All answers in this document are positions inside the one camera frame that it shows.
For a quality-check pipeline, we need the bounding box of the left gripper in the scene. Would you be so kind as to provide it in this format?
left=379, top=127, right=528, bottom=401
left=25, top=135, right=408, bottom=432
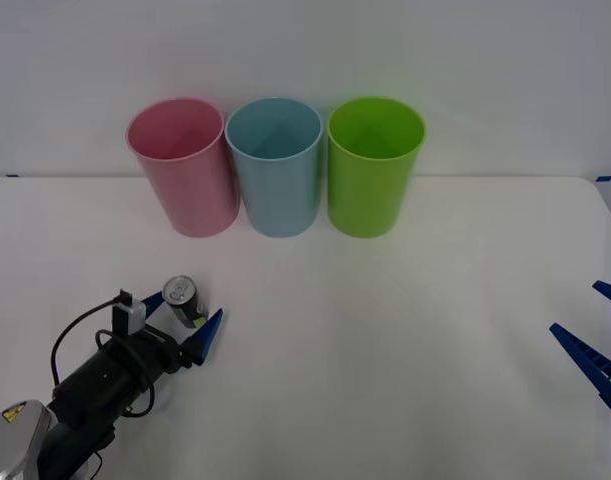
left=115, top=291, right=224, bottom=385

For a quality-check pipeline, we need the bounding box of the black drink can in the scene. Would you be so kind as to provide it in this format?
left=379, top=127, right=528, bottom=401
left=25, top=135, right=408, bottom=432
left=162, top=274, right=210, bottom=330

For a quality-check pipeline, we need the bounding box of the pink plastic waste bin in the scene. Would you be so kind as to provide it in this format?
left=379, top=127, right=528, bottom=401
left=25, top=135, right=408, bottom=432
left=126, top=97, right=241, bottom=238

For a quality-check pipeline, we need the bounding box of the green plastic waste bin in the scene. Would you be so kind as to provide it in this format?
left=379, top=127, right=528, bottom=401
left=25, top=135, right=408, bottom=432
left=326, top=95, right=427, bottom=239

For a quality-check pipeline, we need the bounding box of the pale blue plastic waste bin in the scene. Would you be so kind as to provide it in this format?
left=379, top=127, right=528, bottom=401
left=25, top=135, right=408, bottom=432
left=224, top=96, right=324, bottom=238

